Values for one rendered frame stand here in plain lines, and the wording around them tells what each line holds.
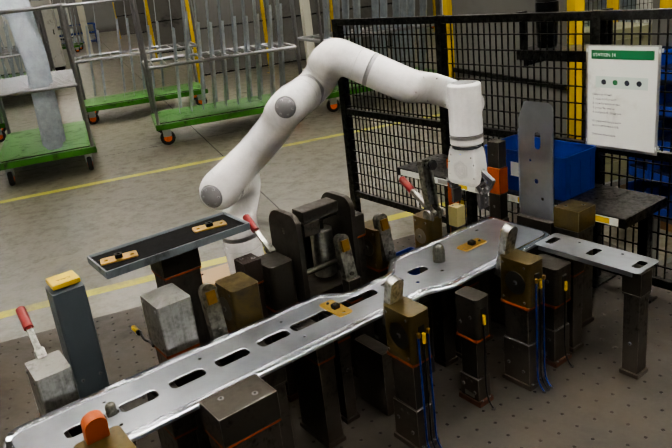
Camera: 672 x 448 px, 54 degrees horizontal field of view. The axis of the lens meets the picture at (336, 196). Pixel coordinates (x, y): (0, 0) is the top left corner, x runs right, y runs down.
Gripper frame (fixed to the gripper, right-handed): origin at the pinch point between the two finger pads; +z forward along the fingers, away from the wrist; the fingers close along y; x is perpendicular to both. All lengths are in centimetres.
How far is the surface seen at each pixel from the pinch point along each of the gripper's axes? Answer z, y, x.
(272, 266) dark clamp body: 4, -16, -52
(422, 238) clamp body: 13.7, -16.0, -3.1
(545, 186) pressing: 2.6, 4.2, 26.6
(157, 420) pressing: 13, 8, -94
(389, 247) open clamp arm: 10.9, -13.6, -17.5
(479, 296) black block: 13.6, 19.6, -19.5
